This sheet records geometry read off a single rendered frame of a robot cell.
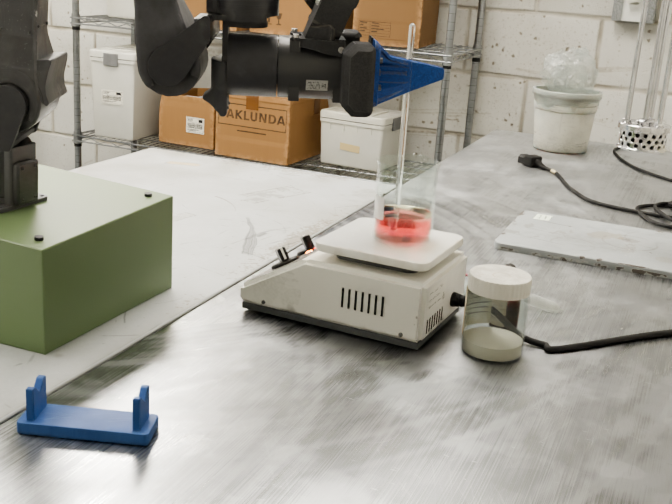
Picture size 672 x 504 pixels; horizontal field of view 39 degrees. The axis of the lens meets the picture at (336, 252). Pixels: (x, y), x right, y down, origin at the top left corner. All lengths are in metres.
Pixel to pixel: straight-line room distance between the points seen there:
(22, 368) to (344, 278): 0.30
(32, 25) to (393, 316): 0.42
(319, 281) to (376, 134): 2.31
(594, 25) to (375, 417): 2.67
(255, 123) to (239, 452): 2.62
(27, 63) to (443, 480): 0.51
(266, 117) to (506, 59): 0.86
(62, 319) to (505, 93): 2.67
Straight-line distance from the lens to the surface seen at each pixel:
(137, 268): 0.97
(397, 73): 0.89
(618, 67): 3.33
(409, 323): 0.89
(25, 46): 0.91
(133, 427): 0.72
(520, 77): 3.39
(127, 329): 0.93
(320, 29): 0.86
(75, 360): 0.86
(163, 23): 0.87
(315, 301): 0.92
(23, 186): 0.94
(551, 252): 1.25
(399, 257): 0.89
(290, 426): 0.75
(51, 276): 0.86
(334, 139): 3.28
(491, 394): 0.84
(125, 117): 3.55
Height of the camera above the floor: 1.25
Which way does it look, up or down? 17 degrees down
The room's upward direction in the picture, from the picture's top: 4 degrees clockwise
